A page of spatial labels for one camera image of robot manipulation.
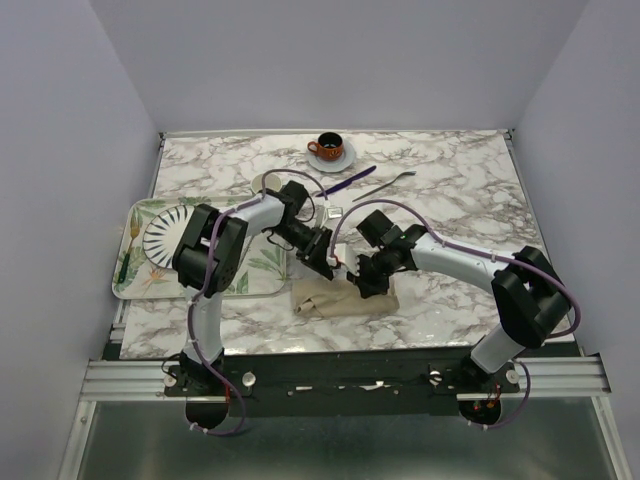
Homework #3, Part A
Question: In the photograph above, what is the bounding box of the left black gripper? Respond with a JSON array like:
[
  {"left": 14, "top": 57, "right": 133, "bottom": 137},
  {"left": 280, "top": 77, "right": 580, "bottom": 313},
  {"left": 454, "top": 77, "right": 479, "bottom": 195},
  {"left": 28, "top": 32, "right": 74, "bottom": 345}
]
[{"left": 270, "top": 220, "right": 334, "bottom": 281}]

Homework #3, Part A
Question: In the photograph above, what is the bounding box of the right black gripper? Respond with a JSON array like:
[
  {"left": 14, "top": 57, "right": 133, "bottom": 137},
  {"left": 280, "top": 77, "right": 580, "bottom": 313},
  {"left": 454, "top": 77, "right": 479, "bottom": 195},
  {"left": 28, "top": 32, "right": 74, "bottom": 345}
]
[{"left": 346, "top": 247, "right": 395, "bottom": 298}]

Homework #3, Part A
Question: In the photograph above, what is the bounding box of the beige cloth napkin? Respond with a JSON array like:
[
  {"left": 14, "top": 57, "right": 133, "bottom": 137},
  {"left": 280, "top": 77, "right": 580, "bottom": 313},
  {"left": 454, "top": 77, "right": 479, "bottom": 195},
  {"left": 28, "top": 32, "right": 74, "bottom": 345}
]
[{"left": 291, "top": 278, "right": 399, "bottom": 318}]

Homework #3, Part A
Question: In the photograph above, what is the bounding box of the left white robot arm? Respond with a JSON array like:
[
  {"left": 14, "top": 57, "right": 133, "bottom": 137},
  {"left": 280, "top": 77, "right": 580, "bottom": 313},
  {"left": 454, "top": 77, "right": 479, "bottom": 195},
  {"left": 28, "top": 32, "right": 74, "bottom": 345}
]
[{"left": 172, "top": 181, "right": 333, "bottom": 395}]

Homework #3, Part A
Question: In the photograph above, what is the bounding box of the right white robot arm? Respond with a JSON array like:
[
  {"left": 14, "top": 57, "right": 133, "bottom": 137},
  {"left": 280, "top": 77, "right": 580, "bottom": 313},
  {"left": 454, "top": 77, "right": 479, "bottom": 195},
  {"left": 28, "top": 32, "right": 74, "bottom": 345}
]
[{"left": 330, "top": 210, "right": 573, "bottom": 392}]

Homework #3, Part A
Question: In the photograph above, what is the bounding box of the grey and cream mug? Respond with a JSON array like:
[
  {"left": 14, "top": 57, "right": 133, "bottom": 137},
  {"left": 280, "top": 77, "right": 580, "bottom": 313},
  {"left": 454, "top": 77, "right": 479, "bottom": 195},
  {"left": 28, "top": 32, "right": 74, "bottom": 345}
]
[{"left": 250, "top": 173, "right": 283, "bottom": 195}]

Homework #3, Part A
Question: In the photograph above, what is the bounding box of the white saucer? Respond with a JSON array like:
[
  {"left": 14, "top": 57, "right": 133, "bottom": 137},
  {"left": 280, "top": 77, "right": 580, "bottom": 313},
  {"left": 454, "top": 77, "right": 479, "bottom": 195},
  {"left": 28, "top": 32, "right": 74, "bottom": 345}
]
[{"left": 305, "top": 139, "right": 358, "bottom": 173}]

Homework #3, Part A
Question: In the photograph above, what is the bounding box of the purple knife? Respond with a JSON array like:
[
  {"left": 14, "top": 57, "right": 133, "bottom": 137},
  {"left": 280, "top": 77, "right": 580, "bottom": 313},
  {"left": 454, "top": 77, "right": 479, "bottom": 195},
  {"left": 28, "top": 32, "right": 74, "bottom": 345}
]
[{"left": 317, "top": 166, "right": 377, "bottom": 197}]

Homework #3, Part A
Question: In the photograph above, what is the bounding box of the brown coffee cup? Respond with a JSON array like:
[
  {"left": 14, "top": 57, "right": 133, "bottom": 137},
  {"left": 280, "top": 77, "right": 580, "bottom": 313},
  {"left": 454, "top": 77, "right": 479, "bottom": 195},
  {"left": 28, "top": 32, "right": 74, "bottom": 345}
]
[{"left": 307, "top": 132, "right": 344, "bottom": 162}]

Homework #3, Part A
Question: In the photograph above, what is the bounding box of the silver fork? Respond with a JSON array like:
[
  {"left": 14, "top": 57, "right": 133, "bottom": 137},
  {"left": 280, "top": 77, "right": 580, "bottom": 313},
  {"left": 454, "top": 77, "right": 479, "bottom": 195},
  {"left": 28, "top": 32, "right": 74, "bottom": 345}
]
[{"left": 352, "top": 171, "right": 417, "bottom": 203}]

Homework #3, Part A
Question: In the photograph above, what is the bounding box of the white plate with blue stripes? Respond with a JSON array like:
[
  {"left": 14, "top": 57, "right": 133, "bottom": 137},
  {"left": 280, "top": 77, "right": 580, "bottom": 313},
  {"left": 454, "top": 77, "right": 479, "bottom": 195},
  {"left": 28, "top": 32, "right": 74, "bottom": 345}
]
[{"left": 142, "top": 205, "right": 194, "bottom": 269}]

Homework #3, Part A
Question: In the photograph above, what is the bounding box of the white tray with leaf print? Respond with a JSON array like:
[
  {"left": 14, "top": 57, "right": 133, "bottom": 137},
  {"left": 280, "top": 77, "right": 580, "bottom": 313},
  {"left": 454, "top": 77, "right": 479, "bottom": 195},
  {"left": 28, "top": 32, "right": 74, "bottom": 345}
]
[{"left": 112, "top": 196, "right": 287, "bottom": 300}]

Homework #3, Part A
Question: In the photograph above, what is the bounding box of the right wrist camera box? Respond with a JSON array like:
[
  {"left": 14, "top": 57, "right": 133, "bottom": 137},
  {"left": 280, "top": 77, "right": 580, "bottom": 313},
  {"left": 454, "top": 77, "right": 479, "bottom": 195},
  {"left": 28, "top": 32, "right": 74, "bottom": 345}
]
[{"left": 327, "top": 243, "right": 360, "bottom": 276}]

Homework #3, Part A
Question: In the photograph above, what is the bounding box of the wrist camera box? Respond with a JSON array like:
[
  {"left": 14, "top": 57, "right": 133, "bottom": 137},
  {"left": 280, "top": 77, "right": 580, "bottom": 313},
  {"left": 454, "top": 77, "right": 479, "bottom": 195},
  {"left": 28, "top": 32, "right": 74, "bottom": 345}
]
[
  {"left": 327, "top": 243, "right": 360, "bottom": 276},
  {"left": 324, "top": 204, "right": 343, "bottom": 221}
]

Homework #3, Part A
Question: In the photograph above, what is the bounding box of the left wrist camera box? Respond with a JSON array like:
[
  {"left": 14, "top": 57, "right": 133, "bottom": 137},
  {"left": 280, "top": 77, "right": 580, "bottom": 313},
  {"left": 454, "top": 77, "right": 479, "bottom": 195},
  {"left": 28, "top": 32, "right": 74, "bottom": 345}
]
[{"left": 324, "top": 204, "right": 343, "bottom": 221}]

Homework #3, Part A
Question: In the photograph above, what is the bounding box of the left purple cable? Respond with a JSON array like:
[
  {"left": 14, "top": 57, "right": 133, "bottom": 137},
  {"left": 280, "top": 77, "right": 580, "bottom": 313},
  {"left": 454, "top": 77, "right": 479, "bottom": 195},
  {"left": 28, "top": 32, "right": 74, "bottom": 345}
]
[{"left": 187, "top": 169, "right": 334, "bottom": 439}]

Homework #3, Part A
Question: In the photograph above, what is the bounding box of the gold fork with green handle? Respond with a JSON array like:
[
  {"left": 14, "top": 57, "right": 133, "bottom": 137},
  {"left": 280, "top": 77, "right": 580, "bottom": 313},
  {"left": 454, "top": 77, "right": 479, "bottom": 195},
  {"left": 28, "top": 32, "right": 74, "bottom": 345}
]
[{"left": 117, "top": 215, "right": 140, "bottom": 284}]

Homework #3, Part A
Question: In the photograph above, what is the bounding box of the aluminium frame rail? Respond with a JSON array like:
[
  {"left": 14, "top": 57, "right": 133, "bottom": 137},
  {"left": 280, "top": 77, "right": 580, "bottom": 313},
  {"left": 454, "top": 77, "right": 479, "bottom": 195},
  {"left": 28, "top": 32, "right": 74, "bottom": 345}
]
[{"left": 80, "top": 356, "right": 611, "bottom": 402}]

